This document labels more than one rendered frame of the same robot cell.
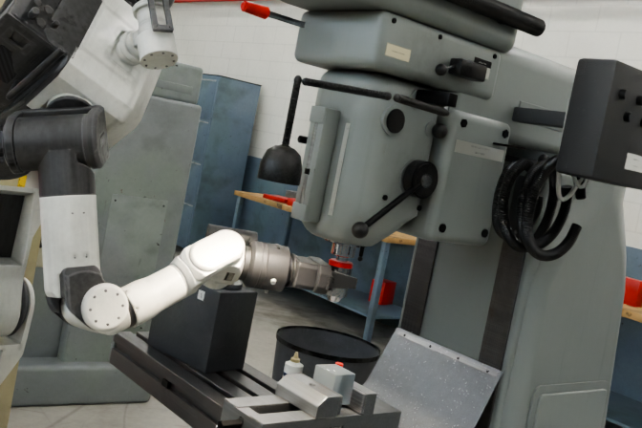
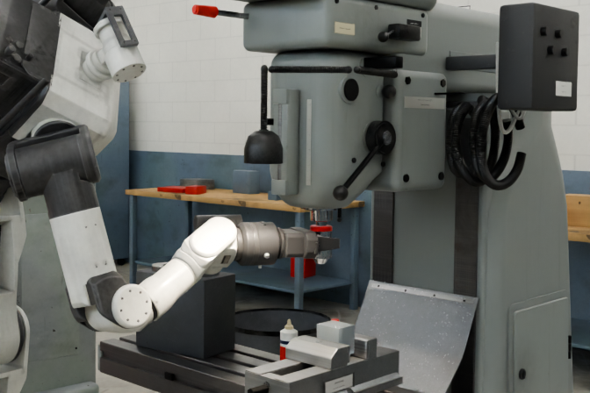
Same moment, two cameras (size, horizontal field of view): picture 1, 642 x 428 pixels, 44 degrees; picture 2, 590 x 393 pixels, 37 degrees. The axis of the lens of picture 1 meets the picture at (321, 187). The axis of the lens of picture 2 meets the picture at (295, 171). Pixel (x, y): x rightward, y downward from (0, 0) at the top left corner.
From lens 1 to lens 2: 0.34 m
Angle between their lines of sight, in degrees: 7
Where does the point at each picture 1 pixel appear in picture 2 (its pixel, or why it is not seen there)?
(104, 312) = (133, 310)
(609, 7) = not seen: outside the picture
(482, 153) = (428, 103)
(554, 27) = not seen: outside the picture
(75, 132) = (75, 153)
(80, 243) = (98, 253)
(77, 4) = (40, 34)
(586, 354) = (544, 268)
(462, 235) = (423, 182)
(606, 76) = (527, 18)
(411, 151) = (368, 114)
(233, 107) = not seen: hidden behind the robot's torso
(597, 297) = (545, 215)
